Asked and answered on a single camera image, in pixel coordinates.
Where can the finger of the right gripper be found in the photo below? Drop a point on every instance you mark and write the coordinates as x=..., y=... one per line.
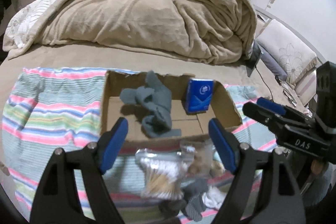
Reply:
x=273, y=122
x=268, y=108

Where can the cardboard box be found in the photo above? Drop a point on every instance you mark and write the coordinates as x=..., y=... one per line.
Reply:
x=194, y=127

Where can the beige blanket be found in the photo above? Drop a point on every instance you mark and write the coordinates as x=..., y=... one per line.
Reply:
x=204, y=31

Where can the black tablet on stand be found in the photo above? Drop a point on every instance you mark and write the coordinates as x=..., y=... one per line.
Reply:
x=252, y=62

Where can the floral white quilt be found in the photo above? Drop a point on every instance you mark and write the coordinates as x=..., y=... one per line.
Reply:
x=16, y=33

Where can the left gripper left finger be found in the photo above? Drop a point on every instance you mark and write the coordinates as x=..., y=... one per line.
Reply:
x=56, y=199

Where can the embroidered beige pillow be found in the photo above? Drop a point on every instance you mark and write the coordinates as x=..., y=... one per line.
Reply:
x=290, y=52

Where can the white sock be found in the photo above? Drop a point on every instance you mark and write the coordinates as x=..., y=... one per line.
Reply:
x=213, y=198

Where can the clear bag of snacks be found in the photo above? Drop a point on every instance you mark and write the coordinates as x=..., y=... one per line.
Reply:
x=204, y=164

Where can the bag of cotton swabs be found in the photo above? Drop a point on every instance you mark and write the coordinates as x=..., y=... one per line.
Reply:
x=164, y=172

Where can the grey pillow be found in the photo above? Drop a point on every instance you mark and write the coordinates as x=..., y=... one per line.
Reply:
x=272, y=65

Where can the striped colourful towel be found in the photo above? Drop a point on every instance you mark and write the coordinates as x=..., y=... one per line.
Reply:
x=70, y=107

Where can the blue tissue pack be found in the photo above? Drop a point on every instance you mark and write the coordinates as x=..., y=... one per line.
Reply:
x=198, y=95

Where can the grey socks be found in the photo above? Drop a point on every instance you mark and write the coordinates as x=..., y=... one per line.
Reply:
x=156, y=99

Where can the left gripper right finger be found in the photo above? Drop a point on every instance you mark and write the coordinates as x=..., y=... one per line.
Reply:
x=278, y=200

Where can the grey patterned sock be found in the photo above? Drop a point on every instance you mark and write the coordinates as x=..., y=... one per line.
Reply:
x=191, y=205

